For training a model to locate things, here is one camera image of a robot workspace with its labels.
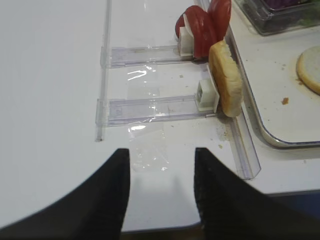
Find tomato slice stack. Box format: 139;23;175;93
175;0;232;59

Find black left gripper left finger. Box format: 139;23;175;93
0;148;131;240

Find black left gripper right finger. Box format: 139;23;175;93
193;147;320;240

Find clear tomato pusher track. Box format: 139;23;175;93
100;45;194;68

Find clear outer left rail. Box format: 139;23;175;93
95;0;113;142

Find white bread pusher block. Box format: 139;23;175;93
195;74;220;113

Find clear plastic salad container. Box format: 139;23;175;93
235;0;320;36

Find bun bottom in dispenser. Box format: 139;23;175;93
208;40;243;118

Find clear bread pusher track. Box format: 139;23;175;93
95;95;217;127

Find metal baking tray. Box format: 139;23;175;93
230;16;320;148

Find clear rail left of tray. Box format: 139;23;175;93
194;0;262;181

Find bun bottom on tray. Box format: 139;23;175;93
296;45;320;95

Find white tomato pusher block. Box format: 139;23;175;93
178;26;194;57

